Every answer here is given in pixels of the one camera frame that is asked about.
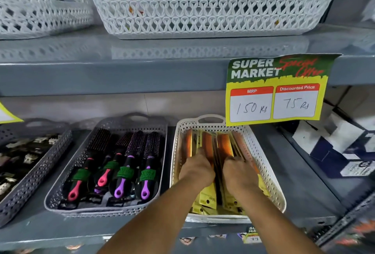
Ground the person's left hand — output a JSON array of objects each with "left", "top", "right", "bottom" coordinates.
[{"left": 179, "top": 148, "right": 216, "bottom": 188}]

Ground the person's right hand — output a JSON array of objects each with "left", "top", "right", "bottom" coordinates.
[{"left": 222, "top": 156, "right": 260, "bottom": 196}]

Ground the orange comb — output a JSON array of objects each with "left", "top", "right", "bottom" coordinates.
[
  {"left": 216, "top": 133, "right": 244, "bottom": 214},
  {"left": 199, "top": 131, "right": 218, "bottom": 208}
]

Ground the person's right forearm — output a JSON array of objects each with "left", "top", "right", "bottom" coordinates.
[{"left": 227, "top": 188, "right": 324, "bottom": 254}]

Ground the person's left forearm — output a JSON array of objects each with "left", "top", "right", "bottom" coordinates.
[{"left": 98, "top": 178, "right": 216, "bottom": 254}]

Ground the pile of orange comb packs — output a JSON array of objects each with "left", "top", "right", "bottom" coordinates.
[{"left": 182, "top": 128, "right": 271, "bottom": 217}]

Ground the grey metal shelf board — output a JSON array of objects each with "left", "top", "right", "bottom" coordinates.
[
  {"left": 0, "top": 124, "right": 347, "bottom": 252},
  {"left": 0, "top": 23, "right": 375, "bottom": 98}
]

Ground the small shelf edge sign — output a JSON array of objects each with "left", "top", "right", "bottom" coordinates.
[{"left": 237, "top": 226, "right": 262, "bottom": 244}]

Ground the green yellow price sign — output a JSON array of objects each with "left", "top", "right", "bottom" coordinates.
[{"left": 225, "top": 53, "right": 343, "bottom": 127}]

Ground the stack of white blue boxes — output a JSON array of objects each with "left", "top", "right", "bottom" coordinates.
[{"left": 278, "top": 86, "right": 375, "bottom": 204}]

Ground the dark lattice basket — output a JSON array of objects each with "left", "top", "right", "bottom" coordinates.
[{"left": 315, "top": 192, "right": 375, "bottom": 253}]

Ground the grey lattice tray with brushes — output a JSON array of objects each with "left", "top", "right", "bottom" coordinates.
[{"left": 44, "top": 112, "right": 168, "bottom": 218}]

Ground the large white lattice basket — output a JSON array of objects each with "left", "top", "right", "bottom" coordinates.
[{"left": 80, "top": 0, "right": 351, "bottom": 40}]

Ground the grey lattice tray with clips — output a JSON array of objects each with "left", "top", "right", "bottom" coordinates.
[{"left": 0, "top": 118, "right": 73, "bottom": 228}]

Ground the pile of carded hair clips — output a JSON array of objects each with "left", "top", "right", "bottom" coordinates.
[{"left": 0, "top": 134, "right": 61, "bottom": 202}]

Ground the yellow paper sign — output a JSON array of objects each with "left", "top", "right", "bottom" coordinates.
[{"left": 0, "top": 101, "right": 24, "bottom": 125}]

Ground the white lattice tray with handles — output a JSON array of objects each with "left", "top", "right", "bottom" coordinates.
[{"left": 170, "top": 114, "right": 287, "bottom": 224}]

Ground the purple handled black hair brush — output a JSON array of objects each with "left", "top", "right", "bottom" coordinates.
[
  {"left": 140, "top": 131, "right": 162, "bottom": 200},
  {"left": 114, "top": 130, "right": 146, "bottom": 200}
]

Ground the pink handled black hair brush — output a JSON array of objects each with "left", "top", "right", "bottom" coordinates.
[
  {"left": 95, "top": 131, "right": 134, "bottom": 188},
  {"left": 67, "top": 128, "right": 112, "bottom": 202}
]

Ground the white lattice basket with handle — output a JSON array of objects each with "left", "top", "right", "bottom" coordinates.
[{"left": 0, "top": 0, "right": 95, "bottom": 40}]

